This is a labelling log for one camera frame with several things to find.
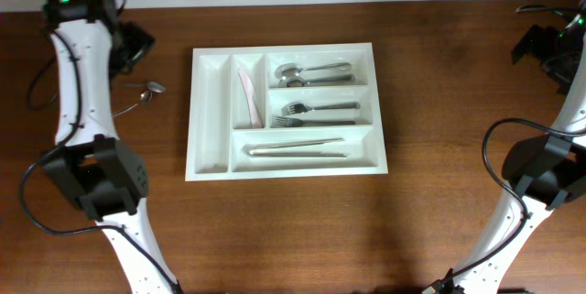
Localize large metal spoon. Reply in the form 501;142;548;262
278;74;355;88
275;62;352;80

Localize small metal teaspoon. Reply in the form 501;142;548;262
120;81;167;93
112;90;153;117

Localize metal tongs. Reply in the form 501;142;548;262
244;138;347;158

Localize white plastic cutlery tray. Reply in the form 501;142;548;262
185;43;388;181

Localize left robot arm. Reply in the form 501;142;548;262
41;0;182;293

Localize metal fork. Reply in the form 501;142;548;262
273;116;356;127
281;102;361;116

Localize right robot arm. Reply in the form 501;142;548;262
425;3;585;293

